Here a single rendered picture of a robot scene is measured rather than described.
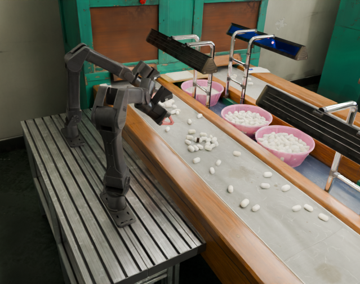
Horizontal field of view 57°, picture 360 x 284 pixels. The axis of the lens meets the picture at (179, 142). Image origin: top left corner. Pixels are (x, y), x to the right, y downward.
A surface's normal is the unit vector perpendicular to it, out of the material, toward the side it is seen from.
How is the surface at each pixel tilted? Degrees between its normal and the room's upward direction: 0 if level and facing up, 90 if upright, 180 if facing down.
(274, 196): 0
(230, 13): 90
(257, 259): 0
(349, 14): 90
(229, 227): 0
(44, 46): 90
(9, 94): 90
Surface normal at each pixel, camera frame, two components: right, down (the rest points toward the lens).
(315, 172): 0.04, -0.86
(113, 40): 0.48, 0.46
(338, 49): -0.86, 0.23
